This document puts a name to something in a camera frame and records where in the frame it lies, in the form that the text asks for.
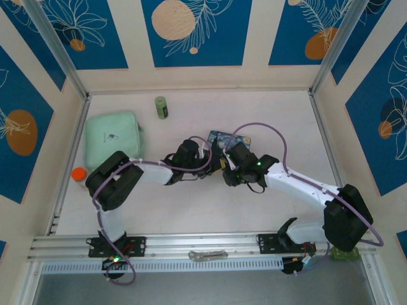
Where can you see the starry night print box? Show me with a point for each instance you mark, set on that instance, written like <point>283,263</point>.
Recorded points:
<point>237,139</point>

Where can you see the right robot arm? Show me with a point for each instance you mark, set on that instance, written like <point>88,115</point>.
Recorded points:
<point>295,184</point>

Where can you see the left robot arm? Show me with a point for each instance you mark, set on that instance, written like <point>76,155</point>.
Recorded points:
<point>114,181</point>

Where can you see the green cylinder with black label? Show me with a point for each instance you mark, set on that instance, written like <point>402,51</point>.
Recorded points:
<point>161,108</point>

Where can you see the mint green zip pouch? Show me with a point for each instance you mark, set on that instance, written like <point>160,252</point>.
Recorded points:
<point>111,136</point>

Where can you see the black mounting plate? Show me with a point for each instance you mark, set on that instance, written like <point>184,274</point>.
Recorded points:
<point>136,246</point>
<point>270,243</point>

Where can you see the small silver metal plate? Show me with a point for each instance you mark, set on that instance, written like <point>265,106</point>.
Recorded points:
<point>208,255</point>

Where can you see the orange capped small bottle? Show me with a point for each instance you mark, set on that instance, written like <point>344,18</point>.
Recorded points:
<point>79,174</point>

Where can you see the black base connector module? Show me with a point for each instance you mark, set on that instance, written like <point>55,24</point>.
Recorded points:
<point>295,265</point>
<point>113,263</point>

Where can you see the green terminal block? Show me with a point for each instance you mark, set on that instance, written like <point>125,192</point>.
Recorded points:
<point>340,255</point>

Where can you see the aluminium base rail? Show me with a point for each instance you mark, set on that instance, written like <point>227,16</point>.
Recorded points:
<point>197,243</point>

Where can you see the aluminium side rail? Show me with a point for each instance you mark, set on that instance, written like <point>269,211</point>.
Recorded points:
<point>76,136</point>
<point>324,136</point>

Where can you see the aluminium frame post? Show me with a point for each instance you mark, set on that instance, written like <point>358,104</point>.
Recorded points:
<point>57,47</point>
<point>340,47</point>

